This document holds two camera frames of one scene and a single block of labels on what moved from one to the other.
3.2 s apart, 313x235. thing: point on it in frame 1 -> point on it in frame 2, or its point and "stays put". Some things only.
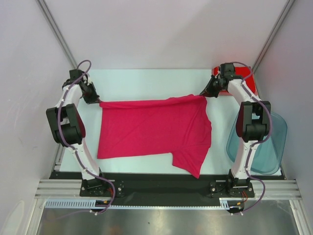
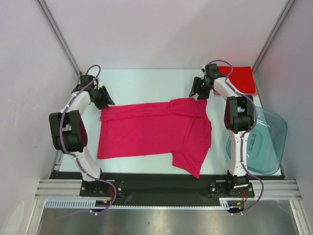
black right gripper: x=209 y=91 -> x=197 y=82
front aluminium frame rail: x=274 y=189 stays put
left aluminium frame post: x=49 y=16 stays put
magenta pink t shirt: x=179 y=127 stays put
